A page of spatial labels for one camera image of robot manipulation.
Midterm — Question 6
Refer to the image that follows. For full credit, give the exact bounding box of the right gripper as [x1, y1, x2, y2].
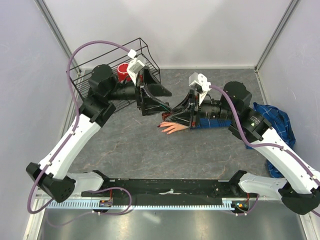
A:
[165, 89, 237, 128]

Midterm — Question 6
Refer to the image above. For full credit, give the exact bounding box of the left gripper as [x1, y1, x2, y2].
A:
[106, 66, 172, 115]

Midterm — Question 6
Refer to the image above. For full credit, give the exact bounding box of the red nail polish bottle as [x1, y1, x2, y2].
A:
[161, 112, 172, 121]

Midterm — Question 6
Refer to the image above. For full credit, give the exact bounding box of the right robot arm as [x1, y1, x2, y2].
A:
[159, 81, 320, 215]

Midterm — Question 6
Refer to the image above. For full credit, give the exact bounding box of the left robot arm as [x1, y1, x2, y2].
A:
[26, 64, 172, 203]

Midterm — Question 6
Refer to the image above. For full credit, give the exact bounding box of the mannequin hand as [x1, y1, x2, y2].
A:
[157, 121, 189, 135]

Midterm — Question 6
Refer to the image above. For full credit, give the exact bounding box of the red cup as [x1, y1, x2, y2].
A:
[116, 63, 131, 83]

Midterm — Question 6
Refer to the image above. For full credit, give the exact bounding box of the blue plaid shirt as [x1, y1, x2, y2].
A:
[188, 101, 298, 179]

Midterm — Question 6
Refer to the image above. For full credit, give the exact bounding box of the black wire rack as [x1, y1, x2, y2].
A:
[69, 37, 161, 105]

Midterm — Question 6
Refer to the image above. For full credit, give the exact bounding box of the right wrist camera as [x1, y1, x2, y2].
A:
[188, 72, 211, 105]

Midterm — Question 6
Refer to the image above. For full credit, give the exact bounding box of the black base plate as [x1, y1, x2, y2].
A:
[81, 177, 251, 207]

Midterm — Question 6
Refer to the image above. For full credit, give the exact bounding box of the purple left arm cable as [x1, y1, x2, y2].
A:
[26, 39, 137, 215]

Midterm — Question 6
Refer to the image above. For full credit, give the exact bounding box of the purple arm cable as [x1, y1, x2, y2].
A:
[211, 84, 320, 187]
[26, 39, 137, 215]

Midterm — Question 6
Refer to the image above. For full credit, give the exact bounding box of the slotted cable duct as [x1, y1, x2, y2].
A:
[46, 199, 235, 211]

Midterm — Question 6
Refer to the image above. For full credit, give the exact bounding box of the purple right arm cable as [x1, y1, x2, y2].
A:
[211, 84, 320, 187]

